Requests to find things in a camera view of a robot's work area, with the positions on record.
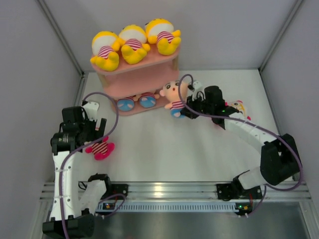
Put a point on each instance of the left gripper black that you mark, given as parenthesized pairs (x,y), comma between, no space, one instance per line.
(95,134)

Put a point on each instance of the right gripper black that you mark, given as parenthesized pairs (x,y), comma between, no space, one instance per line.
(192,103)

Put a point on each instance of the white pink bear plush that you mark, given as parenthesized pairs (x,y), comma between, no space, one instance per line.
(101,150)
(240,107)

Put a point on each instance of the boy doll plush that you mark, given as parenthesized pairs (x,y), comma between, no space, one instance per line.
(126,104)
(148,99)
(176,94)

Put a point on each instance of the yellow frog plush toy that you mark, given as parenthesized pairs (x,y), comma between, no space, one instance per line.
(161,32)

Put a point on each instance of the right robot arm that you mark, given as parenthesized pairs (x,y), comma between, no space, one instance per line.
(279,155)

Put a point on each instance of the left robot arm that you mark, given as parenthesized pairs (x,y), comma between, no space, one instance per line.
(72,216)

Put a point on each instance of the boy doll plush in shelf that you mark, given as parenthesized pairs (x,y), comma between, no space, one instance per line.
(126,104)

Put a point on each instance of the pink three-tier shelf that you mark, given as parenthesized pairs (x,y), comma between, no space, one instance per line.
(151,74)

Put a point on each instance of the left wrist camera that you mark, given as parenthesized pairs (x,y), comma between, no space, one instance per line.
(91,109)

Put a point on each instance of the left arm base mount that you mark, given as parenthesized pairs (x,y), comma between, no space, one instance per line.
(113,189)

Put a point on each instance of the aluminium front rail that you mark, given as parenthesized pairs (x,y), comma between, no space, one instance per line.
(201,191)

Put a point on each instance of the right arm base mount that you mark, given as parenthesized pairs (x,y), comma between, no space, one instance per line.
(227,192)

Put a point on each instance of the white slotted cable duct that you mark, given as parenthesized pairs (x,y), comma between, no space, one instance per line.
(107,207)

